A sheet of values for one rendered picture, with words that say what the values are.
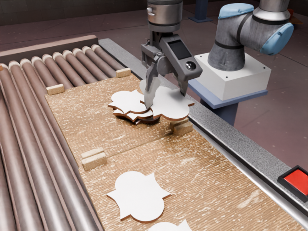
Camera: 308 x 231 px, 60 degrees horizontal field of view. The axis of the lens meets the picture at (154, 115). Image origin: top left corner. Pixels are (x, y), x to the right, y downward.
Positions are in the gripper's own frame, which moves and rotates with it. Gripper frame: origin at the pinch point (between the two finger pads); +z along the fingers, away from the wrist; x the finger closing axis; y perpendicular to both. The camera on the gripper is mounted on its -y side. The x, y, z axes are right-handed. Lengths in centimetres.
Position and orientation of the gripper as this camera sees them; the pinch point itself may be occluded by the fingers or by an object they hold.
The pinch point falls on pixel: (167, 101)
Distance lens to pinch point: 69.6
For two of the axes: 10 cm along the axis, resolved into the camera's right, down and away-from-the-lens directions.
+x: -8.7, 2.9, -4.0
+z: 0.1, 8.1, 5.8
